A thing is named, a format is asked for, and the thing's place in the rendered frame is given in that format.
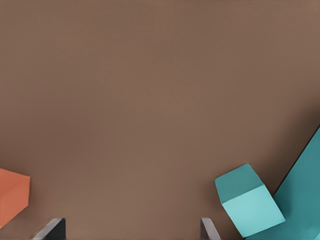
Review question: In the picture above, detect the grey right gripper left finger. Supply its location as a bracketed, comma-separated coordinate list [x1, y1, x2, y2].
[31, 217, 67, 240]

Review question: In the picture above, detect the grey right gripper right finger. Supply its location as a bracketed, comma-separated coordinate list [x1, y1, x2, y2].
[200, 217, 222, 240]

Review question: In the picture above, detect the small blue cube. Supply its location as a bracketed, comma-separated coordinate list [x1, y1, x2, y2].
[214, 163, 286, 239]

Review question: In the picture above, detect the orange cube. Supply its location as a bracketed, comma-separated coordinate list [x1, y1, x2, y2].
[0, 168, 31, 229]

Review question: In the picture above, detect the large blue cube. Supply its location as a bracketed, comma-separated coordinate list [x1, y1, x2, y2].
[246, 126, 320, 240]

